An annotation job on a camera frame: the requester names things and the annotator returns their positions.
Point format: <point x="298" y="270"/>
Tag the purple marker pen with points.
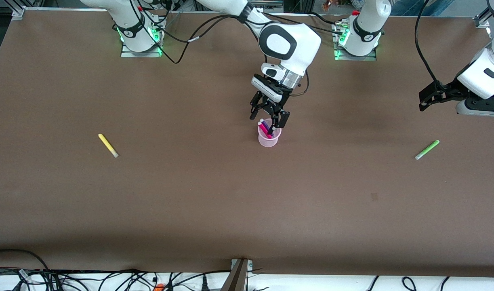
<point x="266" y="124"/>

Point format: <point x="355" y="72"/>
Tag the green marker pen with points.
<point x="427" y="150"/>

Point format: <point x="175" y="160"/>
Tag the yellow marker pen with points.
<point x="108" y="144"/>

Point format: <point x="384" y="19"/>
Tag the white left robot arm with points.
<point x="368" y="20"/>

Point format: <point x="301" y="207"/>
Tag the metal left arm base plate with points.
<point x="368" y="57"/>

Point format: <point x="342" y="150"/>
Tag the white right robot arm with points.
<point x="299" y="44"/>

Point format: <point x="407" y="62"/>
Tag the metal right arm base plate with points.
<point x="139" y="53"/>

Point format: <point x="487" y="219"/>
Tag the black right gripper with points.
<point x="272" y="106"/>

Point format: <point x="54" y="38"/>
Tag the pink marker pen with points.
<point x="264" y="129"/>

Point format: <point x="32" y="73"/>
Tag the metal table corner bracket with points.
<point x="18" y="12"/>
<point x="482" y="21"/>

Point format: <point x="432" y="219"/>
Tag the pink plastic pen holder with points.
<point x="268" y="141"/>

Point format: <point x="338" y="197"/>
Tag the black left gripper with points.
<point x="447" y="90"/>

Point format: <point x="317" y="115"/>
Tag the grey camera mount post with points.
<point x="236" y="279"/>

